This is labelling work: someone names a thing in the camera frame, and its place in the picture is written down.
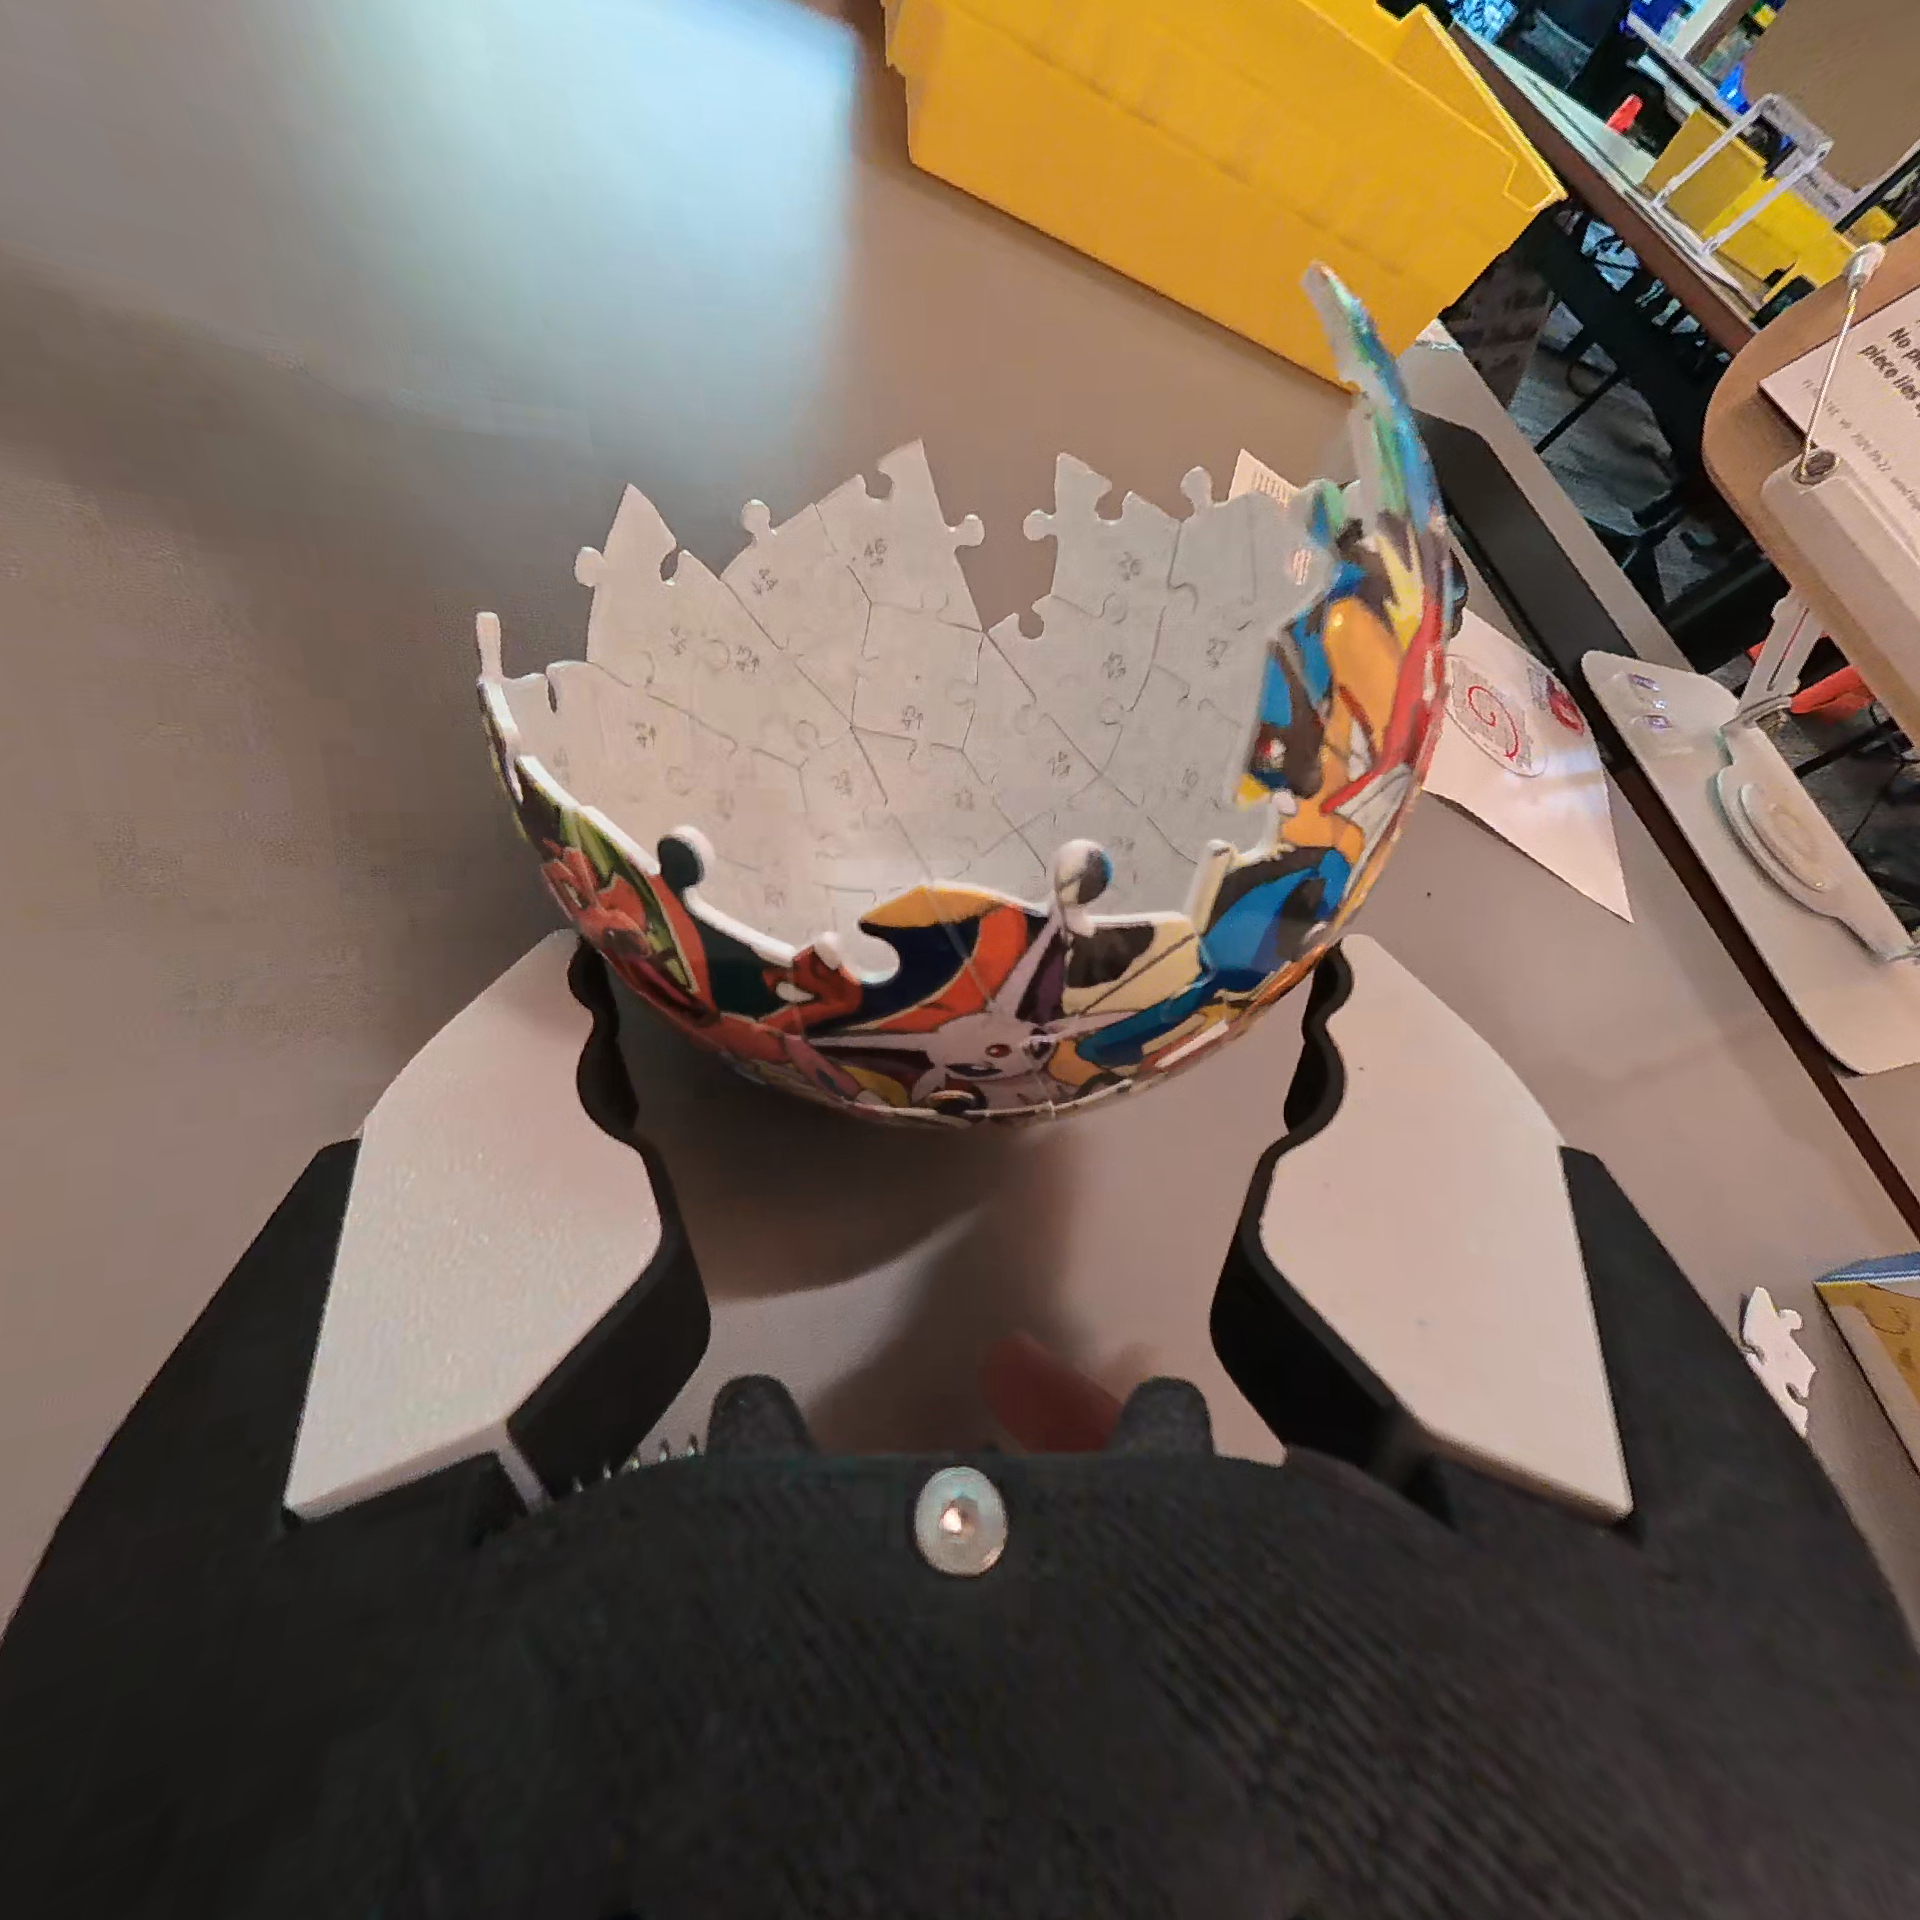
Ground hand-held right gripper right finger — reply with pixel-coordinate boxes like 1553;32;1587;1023
1209;936;1638;1528

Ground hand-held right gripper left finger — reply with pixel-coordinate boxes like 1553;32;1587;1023
281;929;714;1525

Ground colourful puzzle ball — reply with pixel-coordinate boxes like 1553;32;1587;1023
473;262;1469;1128

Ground white puzzle piece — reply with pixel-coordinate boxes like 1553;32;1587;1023
1741;1285;1821;1438

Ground blue puzzle box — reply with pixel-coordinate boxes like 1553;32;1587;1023
1813;1253;1920;1473

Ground person's right hand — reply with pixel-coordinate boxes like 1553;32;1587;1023
979;1332;1130;1454

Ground white instruction leaflet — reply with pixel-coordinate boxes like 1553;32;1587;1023
1417;608;1638;924

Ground white stand with flat base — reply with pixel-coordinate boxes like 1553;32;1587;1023
1583;591;1920;1077

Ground cardboard board with instruction sheet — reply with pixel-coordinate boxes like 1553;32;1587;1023
1703;239;1920;751

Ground yellow plastic bin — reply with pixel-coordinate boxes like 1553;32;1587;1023
902;30;1502;394
882;0;1568;213

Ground small yellow storage bins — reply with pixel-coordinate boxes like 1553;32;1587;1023
1642;103;1905;297

